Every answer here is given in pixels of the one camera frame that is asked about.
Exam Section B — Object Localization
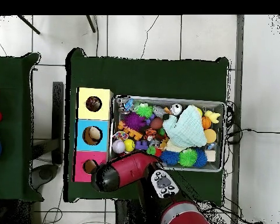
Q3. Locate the mint green knitted cloth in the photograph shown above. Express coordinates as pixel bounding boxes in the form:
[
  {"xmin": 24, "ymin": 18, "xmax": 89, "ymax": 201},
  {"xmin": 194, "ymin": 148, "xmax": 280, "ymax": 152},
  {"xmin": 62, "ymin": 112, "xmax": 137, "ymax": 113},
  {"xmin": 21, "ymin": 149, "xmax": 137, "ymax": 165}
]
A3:
[{"xmin": 162, "ymin": 104, "xmax": 208, "ymax": 149}]

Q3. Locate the clear shallow bin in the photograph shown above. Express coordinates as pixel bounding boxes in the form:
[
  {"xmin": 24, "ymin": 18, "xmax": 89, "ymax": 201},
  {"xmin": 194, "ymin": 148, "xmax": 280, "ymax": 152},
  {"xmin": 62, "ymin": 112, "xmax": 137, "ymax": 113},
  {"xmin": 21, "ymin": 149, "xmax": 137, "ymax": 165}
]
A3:
[{"xmin": 108, "ymin": 96, "xmax": 227, "ymax": 173}]

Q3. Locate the purple spiky ball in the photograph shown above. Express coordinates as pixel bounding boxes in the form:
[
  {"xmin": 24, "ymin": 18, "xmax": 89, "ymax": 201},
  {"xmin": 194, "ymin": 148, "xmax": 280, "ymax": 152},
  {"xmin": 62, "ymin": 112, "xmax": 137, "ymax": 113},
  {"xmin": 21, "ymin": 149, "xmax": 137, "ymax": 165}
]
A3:
[{"xmin": 125, "ymin": 112, "xmax": 148, "ymax": 131}]

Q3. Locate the orange plastic grid block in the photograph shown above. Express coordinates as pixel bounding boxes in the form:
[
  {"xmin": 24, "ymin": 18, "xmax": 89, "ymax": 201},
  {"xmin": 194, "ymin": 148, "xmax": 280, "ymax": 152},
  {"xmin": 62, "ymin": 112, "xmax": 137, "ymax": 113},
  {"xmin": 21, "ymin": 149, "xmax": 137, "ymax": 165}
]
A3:
[{"xmin": 117, "ymin": 120, "xmax": 144, "ymax": 141}]

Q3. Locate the green spiky ball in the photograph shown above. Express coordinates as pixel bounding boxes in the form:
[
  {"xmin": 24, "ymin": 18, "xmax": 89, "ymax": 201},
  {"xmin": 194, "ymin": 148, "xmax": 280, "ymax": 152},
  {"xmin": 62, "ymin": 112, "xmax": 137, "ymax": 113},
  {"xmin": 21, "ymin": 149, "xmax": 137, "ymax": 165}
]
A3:
[{"xmin": 135, "ymin": 102, "xmax": 155, "ymax": 119}]

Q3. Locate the crushed plastic water bottle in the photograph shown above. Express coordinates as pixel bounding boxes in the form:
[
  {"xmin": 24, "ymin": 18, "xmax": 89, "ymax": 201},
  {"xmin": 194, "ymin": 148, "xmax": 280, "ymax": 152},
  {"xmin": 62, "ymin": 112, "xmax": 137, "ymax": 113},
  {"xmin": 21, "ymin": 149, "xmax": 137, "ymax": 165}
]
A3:
[{"xmin": 114, "ymin": 97, "xmax": 135, "ymax": 113}]

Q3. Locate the white baseball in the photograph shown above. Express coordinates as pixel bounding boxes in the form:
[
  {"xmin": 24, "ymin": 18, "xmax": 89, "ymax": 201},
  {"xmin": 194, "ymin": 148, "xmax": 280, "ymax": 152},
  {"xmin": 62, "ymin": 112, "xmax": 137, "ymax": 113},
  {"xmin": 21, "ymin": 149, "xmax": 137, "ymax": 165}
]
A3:
[{"xmin": 111, "ymin": 139, "xmax": 127, "ymax": 155}]

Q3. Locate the large blue spiky ball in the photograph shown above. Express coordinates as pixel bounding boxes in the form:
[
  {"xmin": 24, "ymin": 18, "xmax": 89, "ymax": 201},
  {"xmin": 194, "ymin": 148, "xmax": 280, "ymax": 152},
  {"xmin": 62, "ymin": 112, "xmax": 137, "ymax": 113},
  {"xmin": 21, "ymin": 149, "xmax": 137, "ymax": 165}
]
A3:
[{"xmin": 160, "ymin": 149, "xmax": 181, "ymax": 167}]

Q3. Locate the dark green table cloth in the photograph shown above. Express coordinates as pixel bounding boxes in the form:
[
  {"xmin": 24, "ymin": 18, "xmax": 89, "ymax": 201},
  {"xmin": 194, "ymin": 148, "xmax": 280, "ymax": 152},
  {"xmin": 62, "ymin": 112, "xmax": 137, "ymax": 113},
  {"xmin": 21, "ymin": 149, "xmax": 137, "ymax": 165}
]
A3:
[{"xmin": 64, "ymin": 47, "xmax": 230, "ymax": 207}]

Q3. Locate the green fuzzy monster toy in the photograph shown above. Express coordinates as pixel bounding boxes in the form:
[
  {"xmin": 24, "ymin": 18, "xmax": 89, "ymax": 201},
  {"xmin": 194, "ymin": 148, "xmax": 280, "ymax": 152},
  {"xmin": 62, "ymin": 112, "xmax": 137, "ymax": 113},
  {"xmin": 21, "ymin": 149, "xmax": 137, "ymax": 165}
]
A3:
[{"xmin": 178, "ymin": 148, "xmax": 199, "ymax": 169}]

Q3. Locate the small orange basketball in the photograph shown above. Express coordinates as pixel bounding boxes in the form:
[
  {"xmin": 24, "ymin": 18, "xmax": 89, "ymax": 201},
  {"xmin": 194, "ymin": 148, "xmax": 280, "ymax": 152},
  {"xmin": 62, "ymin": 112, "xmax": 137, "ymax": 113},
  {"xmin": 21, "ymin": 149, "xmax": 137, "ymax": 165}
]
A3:
[{"xmin": 200, "ymin": 116, "xmax": 212, "ymax": 130}]

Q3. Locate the pale orange round sponge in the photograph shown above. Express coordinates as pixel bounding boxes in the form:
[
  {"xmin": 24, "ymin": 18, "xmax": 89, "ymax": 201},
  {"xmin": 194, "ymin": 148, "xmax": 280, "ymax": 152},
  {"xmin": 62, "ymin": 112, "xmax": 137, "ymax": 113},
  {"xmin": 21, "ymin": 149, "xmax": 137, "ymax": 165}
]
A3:
[{"xmin": 203, "ymin": 128, "xmax": 218, "ymax": 144}]

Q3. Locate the black tripod leg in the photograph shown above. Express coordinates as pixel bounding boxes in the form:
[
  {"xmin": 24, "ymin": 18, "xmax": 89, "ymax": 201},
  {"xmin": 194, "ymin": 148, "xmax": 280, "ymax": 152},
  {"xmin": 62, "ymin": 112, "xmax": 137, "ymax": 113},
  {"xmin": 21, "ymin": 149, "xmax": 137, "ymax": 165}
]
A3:
[
  {"xmin": 86, "ymin": 15, "xmax": 97, "ymax": 34},
  {"xmin": 16, "ymin": 15, "xmax": 41, "ymax": 36}
]

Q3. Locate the green covered side table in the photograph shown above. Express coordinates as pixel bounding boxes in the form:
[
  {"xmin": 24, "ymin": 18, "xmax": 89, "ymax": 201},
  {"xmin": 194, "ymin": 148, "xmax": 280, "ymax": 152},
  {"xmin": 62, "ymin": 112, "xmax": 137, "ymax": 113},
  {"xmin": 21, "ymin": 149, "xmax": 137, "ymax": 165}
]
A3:
[{"xmin": 0, "ymin": 52, "xmax": 43, "ymax": 202}]

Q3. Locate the black cable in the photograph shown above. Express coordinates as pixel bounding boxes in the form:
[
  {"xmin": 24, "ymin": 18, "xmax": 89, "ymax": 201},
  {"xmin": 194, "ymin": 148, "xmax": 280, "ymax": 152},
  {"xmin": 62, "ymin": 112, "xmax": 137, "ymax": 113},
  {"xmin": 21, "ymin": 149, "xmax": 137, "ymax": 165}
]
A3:
[{"xmin": 225, "ymin": 127, "xmax": 280, "ymax": 141}]

